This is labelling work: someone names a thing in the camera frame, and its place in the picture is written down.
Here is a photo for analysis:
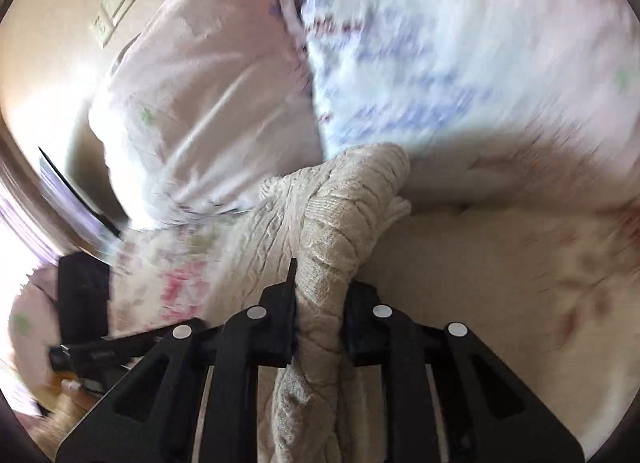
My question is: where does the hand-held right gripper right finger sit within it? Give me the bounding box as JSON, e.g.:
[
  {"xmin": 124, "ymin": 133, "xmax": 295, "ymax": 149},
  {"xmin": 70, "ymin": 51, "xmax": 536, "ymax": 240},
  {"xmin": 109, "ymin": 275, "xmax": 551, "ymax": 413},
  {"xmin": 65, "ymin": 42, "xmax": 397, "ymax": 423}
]
[{"xmin": 341, "ymin": 282, "xmax": 586, "ymax": 463}]

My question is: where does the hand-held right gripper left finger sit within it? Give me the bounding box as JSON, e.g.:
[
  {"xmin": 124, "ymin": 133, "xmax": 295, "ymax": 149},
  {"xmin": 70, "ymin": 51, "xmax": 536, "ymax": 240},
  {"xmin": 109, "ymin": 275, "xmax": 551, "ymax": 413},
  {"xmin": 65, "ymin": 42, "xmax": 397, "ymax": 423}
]
[{"xmin": 55, "ymin": 258, "xmax": 299, "ymax": 463}]

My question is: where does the cream cable knit sweater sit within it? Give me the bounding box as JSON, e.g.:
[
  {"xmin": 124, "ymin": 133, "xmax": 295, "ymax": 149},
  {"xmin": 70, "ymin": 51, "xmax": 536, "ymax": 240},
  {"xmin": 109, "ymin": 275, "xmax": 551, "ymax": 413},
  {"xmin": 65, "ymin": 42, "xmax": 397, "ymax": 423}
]
[{"xmin": 250, "ymin": 142, "xmax": 414, "ymax": 463}]

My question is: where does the pink cloth with green print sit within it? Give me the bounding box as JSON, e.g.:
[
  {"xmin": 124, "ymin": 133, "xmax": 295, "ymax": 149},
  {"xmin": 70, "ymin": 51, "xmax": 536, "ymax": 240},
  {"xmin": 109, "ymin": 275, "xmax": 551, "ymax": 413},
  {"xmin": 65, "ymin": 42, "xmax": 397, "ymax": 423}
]
[{"xmin": 7, "ymin": 265, "xmax": 65, "ymax": 416}]

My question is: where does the dark flat panel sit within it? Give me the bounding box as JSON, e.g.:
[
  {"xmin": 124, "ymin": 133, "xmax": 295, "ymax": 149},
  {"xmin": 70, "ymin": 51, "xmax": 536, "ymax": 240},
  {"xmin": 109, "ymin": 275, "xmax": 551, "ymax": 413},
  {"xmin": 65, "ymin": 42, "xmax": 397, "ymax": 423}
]
[{"xmin": 37, "ymin": 145, "xmax": 123, "ymax": 241}]

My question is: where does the floral bed sheet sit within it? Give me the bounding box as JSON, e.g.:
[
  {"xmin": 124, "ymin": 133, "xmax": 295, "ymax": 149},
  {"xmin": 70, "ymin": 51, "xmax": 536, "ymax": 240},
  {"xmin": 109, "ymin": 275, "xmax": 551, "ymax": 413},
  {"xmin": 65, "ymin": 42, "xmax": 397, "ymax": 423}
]
[{"xmin": 107, "ymin": 143, "xmax": 640, "ymax": 463}]

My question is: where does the pink floral pillow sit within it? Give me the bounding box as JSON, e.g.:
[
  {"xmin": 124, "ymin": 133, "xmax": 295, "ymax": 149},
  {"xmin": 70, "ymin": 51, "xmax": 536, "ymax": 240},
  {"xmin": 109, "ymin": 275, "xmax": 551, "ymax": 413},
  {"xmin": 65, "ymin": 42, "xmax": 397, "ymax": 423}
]
[{"xmin": 87, "ymin": 0, "xmax": 326, "ymax": 235}]

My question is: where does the blue print floral pillow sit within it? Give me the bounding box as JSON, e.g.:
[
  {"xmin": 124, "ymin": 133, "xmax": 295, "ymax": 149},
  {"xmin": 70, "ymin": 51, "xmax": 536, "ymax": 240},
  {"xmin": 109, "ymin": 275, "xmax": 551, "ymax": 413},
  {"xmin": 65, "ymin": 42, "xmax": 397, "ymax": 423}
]
[{"xmin": 250, "ymin": 0, "xmax": 640, "ymax": 166}]

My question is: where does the small white wall socket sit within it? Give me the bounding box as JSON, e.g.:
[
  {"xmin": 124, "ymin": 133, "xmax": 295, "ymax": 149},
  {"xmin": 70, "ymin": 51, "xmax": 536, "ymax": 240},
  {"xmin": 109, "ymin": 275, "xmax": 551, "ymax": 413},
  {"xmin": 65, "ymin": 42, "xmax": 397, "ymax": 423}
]
[{"xmin": 89, "ymin": 13, "xmax": 117, "ymax": 50}]

